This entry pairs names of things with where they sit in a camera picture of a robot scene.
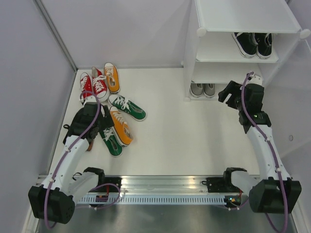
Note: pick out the red sneaker right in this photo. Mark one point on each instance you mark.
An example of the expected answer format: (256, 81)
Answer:
(99, 84)

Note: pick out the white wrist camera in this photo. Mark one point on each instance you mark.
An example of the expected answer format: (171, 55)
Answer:
(88, 99)
(254, 78)

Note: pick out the aluminium corner frame post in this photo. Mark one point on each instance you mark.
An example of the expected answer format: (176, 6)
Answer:
(50, 24)

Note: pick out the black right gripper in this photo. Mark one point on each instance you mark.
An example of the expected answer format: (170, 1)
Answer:
(232, 88)

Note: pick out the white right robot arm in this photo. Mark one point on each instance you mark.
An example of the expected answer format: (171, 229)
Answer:
(275, 192)

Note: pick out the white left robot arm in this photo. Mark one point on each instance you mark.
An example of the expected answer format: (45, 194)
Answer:
(54, 200)

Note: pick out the white shoe cabinet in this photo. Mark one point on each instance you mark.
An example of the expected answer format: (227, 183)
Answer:
(212, 55)

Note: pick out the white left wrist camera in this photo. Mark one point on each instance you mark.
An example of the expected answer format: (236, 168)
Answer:
(88, 99)

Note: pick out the black sneaker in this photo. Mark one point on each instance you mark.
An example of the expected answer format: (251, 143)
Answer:
(264, 48)
(246, 43)

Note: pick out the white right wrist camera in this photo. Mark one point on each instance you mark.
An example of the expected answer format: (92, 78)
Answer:
(254, 78)

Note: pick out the red sneaker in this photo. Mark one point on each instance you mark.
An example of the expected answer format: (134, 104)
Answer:
(86, 85)
(99, 84)

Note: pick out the white slotted cable duct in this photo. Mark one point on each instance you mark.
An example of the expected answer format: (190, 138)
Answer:
(156, 200)

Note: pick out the orange sneaker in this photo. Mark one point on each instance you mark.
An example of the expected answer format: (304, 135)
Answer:
(120, 128)
(112, 76)

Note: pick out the aluminium mounting rail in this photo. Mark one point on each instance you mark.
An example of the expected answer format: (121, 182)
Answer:
(168, 185)

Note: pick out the grey sneaker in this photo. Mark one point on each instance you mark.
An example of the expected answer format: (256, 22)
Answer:
(209, 90)
(196, 89)

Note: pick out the red sneaker left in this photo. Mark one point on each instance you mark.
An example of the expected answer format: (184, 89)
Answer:
(86, 85)

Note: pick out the green sneaker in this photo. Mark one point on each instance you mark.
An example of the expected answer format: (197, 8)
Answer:
(115, 149)
(125, 105)

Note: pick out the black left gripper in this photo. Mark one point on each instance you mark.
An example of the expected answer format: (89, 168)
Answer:
(107, 121)

